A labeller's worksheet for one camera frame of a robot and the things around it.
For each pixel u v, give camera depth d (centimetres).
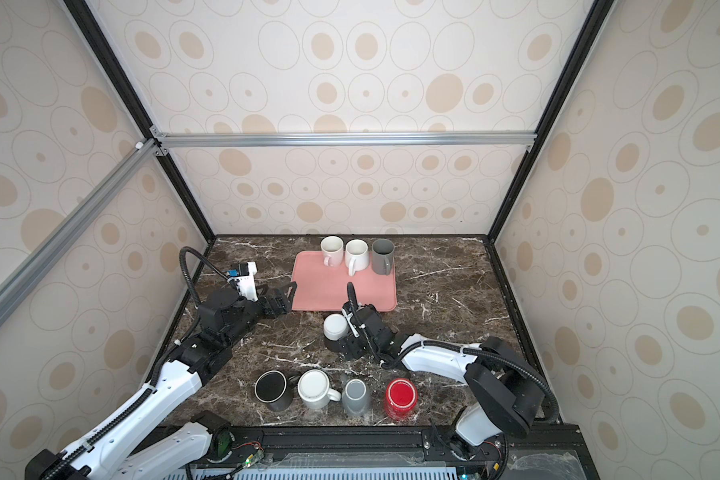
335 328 85
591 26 70
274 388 74
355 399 72
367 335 65
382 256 100
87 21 68
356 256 103
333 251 103
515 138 92
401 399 73
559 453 73
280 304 67
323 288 100
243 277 64
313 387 76
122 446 42
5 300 53
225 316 55
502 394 44
